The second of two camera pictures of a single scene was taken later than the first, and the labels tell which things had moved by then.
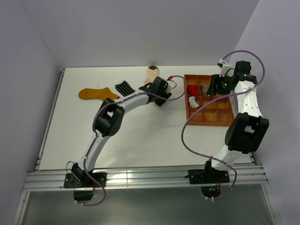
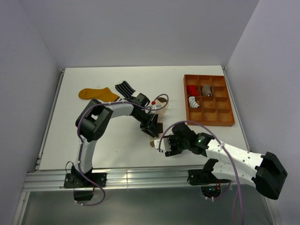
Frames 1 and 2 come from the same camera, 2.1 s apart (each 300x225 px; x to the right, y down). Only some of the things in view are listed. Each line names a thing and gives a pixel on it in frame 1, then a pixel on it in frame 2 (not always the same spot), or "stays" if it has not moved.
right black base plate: (210, 175) stays
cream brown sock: (152, 72) to (161, 102)
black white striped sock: (124, 88) stays
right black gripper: (216, 79) to (172, 151)
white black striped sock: (193, 103) stays
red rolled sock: (191, 90) stays
